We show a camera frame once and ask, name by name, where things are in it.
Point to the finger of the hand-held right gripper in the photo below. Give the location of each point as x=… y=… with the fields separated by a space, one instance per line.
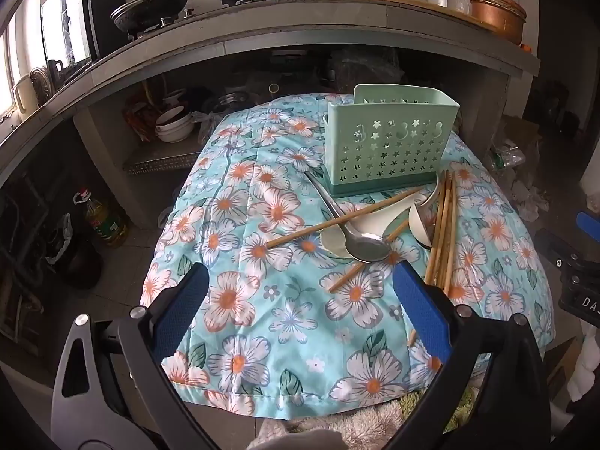
x=555 y=243
x=588 y=221

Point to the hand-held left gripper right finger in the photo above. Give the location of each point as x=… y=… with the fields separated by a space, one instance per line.
x=422 y=311

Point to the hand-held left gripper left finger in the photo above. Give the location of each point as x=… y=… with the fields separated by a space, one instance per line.
x=183 y=307

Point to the metal spoon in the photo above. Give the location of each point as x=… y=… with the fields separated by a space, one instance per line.
x=370 y=246

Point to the white ceramic spoon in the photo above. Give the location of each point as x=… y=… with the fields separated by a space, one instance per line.
x=419 y=225

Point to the cream rice paddle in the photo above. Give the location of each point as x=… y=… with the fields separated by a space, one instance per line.
x=335 y=241

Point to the green plastic utensil holder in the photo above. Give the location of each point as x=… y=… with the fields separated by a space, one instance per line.
x=389 y=150

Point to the person's right hand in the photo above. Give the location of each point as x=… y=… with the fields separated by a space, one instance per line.
x=583 y=370

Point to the crumpled white paper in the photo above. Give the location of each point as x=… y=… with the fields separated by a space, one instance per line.
x=532 y=197

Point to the floral light blue blanket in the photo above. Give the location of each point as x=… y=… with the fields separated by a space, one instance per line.
x=262 y=337

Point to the crumpled clear plastic bag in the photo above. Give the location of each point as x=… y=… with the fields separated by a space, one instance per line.
x=506 y=155

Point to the cardboard box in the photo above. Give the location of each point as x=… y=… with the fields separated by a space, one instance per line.
x=518 y=133

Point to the cooking oil bottle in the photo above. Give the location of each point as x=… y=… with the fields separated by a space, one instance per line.
x=105 y=222

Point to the black plastic bag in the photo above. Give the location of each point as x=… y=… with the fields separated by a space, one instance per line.
x=70 y=253

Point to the stack of white bowls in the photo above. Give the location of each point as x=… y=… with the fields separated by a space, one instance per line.
x=173 y=124

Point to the red packets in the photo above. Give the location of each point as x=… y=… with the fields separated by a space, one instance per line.
x=136 y=122

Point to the steel pot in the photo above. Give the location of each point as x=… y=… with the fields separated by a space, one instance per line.
x=232 y=101

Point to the copper basin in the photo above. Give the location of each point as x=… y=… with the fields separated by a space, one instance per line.
x=497 y=22

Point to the beige kettle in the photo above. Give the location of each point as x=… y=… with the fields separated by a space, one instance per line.
x=23 y=98

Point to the black wok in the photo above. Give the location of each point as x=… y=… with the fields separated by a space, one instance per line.
x=150 y=7

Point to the kitchen window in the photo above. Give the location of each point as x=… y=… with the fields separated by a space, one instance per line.
x=28 y=47

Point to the grey kitchen counter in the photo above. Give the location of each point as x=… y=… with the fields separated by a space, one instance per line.
x=328 y=21

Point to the black cabinet appliance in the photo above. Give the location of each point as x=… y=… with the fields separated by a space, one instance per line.
x=101 y=9

